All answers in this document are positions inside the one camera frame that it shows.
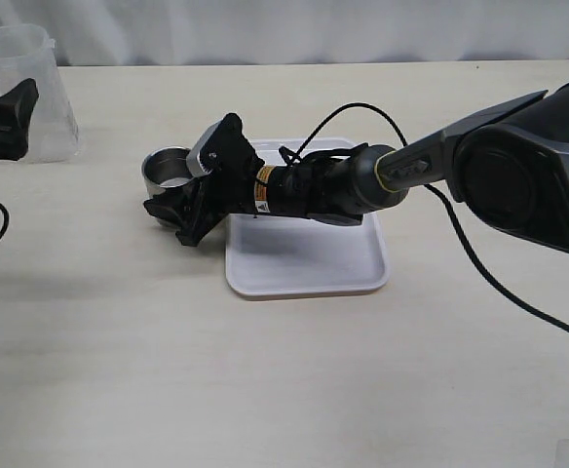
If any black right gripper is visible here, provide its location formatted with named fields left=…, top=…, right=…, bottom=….
left=143, top=112, right=265, bottom=247

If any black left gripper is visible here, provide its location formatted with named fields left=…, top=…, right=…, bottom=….
left=0, top=78, right=39, bottom=161

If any stainless steel cup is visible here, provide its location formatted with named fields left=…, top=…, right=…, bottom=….
left=141, top=146, right=197, bottom=197

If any clear plastic measuring jug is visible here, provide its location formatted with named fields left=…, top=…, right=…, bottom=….
left=0, top=23, right=80, bottom=163

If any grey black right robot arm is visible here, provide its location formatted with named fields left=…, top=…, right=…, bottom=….
left=144, top=83, right=569, bottom=254

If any white rectangular plastic tray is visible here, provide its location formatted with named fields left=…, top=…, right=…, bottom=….
left=223, top=136, right=393, bottom=301

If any white backdrop curtain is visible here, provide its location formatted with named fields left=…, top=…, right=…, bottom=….
left=0, top=1, right=569, bottom=66

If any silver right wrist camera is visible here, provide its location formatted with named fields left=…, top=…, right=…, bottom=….
left=186, top=121, right=220, bottom=177

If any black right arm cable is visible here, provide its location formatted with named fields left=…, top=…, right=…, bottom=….
left=278, top=101, right=569, bottom=345

